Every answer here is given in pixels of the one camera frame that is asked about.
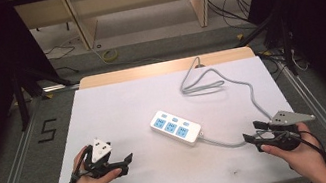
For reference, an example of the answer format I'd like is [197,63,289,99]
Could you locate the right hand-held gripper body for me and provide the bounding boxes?
[256,105,322,156]

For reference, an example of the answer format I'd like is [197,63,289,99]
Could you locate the person's right hand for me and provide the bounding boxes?
[257,118,326,183]

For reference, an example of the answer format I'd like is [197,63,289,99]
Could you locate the white power strip blue sockets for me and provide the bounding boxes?
[147,103,206,154]

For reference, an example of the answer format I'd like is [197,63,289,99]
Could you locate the wooden table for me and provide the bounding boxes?
[76,44,257,91]

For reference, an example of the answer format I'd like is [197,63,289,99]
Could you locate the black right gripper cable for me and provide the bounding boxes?
[273,122,326,183]

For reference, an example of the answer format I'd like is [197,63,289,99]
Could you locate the grey power strip cable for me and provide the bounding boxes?
[175,45,277,156]

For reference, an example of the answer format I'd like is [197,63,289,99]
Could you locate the white table cover sheet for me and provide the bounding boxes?
[38,51,306,183]

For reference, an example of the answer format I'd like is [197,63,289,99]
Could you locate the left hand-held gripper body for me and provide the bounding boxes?
[78,132,131,183]

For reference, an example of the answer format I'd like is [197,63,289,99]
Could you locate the black metal stand legs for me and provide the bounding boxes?
[232,10,300,85]
[8,58,81,133]

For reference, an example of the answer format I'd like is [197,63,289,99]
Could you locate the thin black floor cable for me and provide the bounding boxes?
[41,41,81,79]

